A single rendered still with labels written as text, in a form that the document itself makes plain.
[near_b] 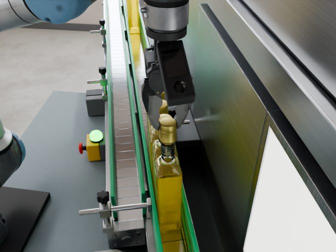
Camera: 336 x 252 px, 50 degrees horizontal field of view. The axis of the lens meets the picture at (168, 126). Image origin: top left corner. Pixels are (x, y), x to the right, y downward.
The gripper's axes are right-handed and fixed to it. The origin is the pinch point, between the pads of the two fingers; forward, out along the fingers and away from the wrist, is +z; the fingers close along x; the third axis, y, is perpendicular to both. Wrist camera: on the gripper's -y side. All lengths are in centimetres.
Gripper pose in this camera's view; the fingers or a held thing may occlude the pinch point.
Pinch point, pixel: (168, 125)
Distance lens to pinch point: 72.4
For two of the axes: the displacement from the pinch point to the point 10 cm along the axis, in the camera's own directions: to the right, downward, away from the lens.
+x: -9.9, 0.9, -1.3
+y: -1.6, -6.0, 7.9
